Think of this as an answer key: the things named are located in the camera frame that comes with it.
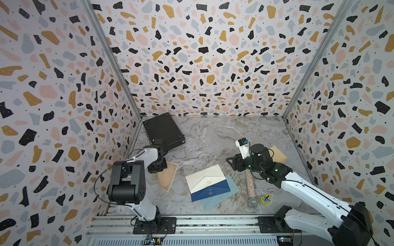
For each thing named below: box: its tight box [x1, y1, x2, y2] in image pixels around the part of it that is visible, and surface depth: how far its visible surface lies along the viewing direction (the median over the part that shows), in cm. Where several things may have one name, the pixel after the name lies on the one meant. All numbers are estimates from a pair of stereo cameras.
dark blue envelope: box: [190, 179, 231, 202], surface depth 85 cm
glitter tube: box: [245, 169, 259, 208], surface depth 81 cm
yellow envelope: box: [267, 145, 288, 163], surface depth 103 cm
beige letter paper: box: [156, 161, 180, 193], surface depth 92 cm
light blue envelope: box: [201, 174, 241, 211], surface depth 85 cm
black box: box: [142, 112, 186, 151], surface depth 112 cm
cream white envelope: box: [185, 164, 227, 195], surface depth 90 cm
